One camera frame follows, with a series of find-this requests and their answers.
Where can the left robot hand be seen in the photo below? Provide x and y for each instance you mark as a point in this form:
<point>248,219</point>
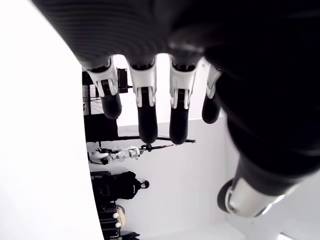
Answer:
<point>225,37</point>

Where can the white humanoid robot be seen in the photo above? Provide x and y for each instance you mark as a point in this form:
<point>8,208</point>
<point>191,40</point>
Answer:
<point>117,155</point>

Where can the black backpack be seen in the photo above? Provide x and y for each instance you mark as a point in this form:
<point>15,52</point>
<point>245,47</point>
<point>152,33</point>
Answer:
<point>125,186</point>

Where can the beige hat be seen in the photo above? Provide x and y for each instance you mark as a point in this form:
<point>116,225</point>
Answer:
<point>120,215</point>

